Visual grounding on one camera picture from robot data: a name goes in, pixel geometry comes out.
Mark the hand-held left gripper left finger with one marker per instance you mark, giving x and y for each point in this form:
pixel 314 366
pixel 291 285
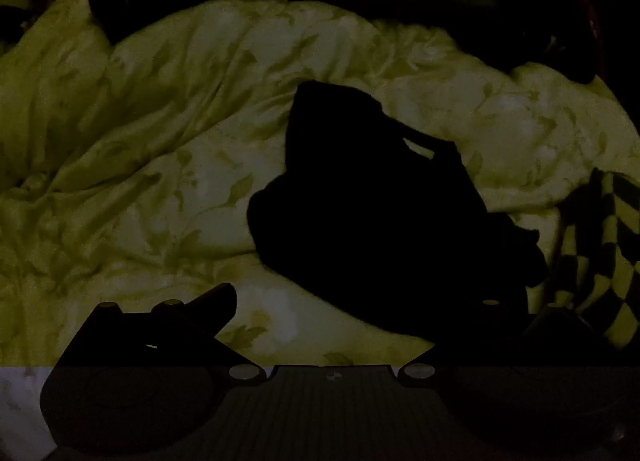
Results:
pixel 220 302

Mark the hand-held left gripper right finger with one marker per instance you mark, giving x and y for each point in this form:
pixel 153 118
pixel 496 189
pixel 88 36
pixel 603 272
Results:
pixel 505 333

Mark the black garment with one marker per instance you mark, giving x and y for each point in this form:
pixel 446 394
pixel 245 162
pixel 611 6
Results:
pixel 380 221

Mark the checkered blanket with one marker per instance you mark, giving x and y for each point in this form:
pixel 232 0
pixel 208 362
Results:
pixel 607 261

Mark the light floral quilt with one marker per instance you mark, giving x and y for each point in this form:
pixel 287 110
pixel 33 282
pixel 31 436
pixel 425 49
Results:
pixel 165 151

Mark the black cloth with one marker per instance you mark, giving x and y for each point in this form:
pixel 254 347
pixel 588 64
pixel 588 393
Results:
pixel 540 36

